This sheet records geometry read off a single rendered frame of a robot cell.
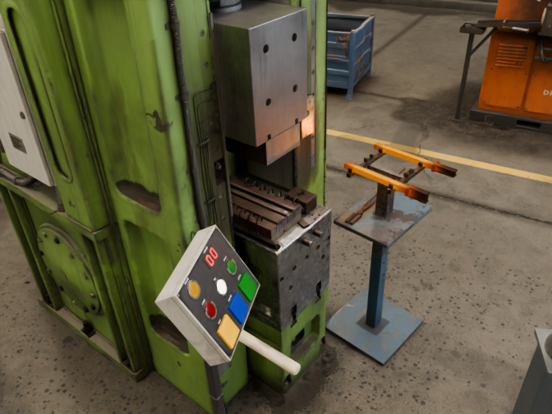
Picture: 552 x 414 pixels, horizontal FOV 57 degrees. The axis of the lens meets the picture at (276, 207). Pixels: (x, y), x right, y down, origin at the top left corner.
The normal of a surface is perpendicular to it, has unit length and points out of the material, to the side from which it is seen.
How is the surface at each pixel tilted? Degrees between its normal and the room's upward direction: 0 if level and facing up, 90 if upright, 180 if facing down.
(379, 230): 0
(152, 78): 89
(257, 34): 90
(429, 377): 0
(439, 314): 0
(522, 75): 90
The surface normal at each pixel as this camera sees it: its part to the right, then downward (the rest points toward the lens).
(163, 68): 0.78, 0.32
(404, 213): -0.04, -0.83
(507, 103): -0.51, 0.50
